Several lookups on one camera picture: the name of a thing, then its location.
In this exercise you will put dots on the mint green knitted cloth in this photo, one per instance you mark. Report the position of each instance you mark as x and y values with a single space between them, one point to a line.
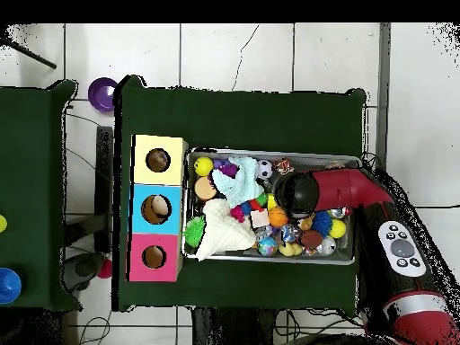
240 183

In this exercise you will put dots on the cream knitted cloth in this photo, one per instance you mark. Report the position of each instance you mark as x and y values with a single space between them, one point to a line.
222 233

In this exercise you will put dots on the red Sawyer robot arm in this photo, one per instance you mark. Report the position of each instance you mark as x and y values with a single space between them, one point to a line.
345 188

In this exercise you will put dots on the wooden box with three holes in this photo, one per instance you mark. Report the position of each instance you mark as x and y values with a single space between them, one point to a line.
158 219

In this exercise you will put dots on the clear mesh bin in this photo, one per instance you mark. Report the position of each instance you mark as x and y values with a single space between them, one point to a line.
316 259

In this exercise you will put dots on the toy burger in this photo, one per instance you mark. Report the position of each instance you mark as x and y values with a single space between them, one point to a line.
204 188

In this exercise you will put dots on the yellow smiley ball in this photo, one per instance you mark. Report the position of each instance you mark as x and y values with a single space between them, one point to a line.
203 166

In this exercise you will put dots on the small soccer ball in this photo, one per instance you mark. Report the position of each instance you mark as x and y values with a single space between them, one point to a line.
265 169

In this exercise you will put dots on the green spiky ball toy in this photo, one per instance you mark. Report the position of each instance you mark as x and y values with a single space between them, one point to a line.
194 231

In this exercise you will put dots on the small orange basketball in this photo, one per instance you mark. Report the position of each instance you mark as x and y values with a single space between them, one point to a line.
278 217

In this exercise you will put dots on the small tiger toy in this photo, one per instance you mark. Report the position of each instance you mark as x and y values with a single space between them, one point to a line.
284 166

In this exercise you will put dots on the brown toy football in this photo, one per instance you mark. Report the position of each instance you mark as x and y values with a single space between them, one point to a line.
311 239

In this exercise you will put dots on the blue spiky ball toy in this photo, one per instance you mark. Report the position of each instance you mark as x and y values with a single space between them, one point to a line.
321 222

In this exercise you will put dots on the purple bowl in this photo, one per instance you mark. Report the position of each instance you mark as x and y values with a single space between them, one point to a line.
102 94

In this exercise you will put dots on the small yellow-green ball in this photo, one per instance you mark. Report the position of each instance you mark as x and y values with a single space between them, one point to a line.
2 223

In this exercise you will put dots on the black rod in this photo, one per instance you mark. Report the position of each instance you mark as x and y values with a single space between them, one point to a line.
36 59

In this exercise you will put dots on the black metal frame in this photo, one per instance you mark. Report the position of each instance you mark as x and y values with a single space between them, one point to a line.
104 161

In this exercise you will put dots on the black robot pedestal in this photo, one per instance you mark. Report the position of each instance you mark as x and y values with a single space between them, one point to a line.
215 330

